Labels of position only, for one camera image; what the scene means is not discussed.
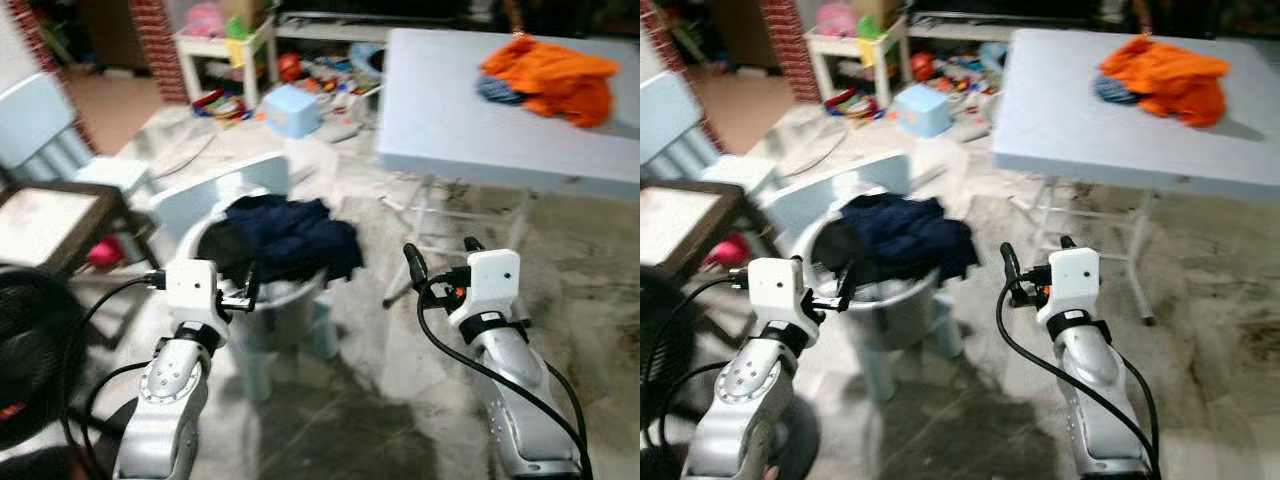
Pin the brown wooden stool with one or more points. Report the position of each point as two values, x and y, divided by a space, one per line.
40 225
680 225

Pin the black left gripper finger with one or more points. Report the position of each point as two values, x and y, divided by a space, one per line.
251 282
847 283

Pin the light blue plastic chair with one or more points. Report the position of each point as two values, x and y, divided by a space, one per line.
35 120
220 190
850 185
665 115

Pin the orange shirt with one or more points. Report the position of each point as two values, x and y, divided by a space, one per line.
560 85
1170 85

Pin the green toy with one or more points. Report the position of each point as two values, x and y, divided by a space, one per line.
867 25
236 28

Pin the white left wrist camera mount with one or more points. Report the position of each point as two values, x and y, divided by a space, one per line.
775 290
192 290

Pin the small yellow cloth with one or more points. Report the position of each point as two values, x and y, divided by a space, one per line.
868 54
237 54

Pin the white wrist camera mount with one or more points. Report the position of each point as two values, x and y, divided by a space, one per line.
1072 280
490 280
192 290
775 290

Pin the pink backpack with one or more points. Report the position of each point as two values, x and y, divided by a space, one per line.
835 19
203 20

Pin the grey blue folding table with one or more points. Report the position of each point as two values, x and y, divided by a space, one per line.
440 110
1060 110

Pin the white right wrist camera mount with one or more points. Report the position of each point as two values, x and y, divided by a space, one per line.
1072 280
490 280

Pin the white children's table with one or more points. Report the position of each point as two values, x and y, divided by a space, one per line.
830 42
200 42

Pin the light blue storage box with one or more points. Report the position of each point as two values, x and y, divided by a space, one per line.
922 112
292 112

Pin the small pink toy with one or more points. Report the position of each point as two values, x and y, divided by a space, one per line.
735 250
105 252

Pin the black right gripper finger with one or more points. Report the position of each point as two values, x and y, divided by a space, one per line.
414 265
1010 265
1068 243
473 244

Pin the colourful toy rings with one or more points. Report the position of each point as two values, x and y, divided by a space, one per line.
853 106
222 106

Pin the black electric fan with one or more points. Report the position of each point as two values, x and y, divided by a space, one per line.
30 350
665 350

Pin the orange red ball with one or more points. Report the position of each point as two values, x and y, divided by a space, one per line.
922 68
290 68

